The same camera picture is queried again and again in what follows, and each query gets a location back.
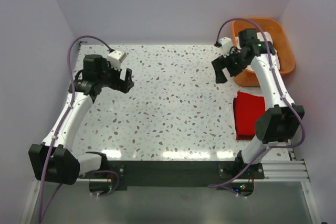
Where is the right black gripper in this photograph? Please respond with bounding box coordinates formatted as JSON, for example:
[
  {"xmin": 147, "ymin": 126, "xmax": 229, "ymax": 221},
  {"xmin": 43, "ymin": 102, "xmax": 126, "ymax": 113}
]
[{"xmin": 212, "ymin": 48, "xmax": 248, "ymax": 84}]

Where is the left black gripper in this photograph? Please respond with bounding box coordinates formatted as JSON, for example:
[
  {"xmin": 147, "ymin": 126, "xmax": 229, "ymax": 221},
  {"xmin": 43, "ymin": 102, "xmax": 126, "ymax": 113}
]
[{"xmin": 98, "ymin": 59, "xmax": 134, "ymax": 93}]

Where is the bright red t shirt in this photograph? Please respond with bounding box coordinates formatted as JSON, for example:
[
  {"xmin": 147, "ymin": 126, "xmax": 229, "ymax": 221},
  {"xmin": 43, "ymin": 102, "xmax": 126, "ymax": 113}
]
[{"xmin": 233, "ymin": 91, "xmax": 265, "ymax": 135}]

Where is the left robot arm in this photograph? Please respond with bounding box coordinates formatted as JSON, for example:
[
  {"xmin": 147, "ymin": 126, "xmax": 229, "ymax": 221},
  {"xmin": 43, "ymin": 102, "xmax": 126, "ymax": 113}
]
[{"xmin": 28, "ymin": 50, "xmax": 134, "ymax": 185}]

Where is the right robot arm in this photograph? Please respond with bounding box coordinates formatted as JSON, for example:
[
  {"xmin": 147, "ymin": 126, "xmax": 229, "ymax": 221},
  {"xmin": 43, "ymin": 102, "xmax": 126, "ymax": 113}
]
[{"xmin": 212, "ymin": 28, "xmax": 304, "ymax": 178}]

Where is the white folded t shirt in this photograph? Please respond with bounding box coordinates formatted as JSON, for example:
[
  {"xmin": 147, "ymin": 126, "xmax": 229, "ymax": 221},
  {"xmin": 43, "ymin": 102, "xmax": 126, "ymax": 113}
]
[{"xmin": 228, "ymin": 103, "xmax": 237, "ymax": 139}]

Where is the white crumpled t shirt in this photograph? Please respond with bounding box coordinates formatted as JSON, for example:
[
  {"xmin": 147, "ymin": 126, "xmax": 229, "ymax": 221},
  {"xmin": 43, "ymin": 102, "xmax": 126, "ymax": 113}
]
[{"xmin": 235, "ymin": 31, "xmax": 280, "ymax": 70}]

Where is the orange plastic basket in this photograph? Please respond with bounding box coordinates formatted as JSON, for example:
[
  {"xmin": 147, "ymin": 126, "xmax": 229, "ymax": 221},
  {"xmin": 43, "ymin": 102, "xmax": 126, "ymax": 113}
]
[{"xmin": 232, "ymin": 18, "xmax": 296, "ymax": 87}]

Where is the dark red folded t shirt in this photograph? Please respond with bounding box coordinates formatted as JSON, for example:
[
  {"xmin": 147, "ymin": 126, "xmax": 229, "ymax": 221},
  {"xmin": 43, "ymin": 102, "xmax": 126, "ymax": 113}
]
[{"xmin": 236, "ymin": 134, "xmax": 254, "ymax": 141}]

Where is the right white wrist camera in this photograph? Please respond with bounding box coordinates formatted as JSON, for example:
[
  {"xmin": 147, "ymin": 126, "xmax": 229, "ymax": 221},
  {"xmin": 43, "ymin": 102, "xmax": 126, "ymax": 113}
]
[{"xmin": 214, "ymin": 37, "xmax": 233, "ymax": 57}]

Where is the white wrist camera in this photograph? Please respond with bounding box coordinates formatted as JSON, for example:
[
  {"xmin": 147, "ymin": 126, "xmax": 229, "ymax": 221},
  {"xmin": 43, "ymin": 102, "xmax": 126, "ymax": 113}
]
[
  {"xmin": 214, "ymin": 37, "xmax": 233, "ymax": 57},
  {"xmin": 107, "ymin": 50, "xmax": 127, "ymax": 71}
]

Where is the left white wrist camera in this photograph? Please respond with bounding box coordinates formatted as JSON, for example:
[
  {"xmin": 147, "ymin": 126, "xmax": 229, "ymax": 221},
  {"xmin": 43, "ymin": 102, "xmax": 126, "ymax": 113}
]
[{"xmin": 107, "ymin": 50, "xmax": 127, "ymax": 71}]

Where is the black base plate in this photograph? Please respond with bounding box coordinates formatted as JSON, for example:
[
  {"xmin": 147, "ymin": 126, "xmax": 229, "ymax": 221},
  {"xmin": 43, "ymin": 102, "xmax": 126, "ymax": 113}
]
[{"xmin": 78, "ymin": 159, "xmax": 264, "ymax": 192}]

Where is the aluminium rail frame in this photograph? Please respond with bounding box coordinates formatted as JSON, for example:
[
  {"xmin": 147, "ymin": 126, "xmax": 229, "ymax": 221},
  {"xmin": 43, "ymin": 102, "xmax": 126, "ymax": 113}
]
[{"xmin": 19, "ymin": 140, "xmax": 321, "ymax": 224}]

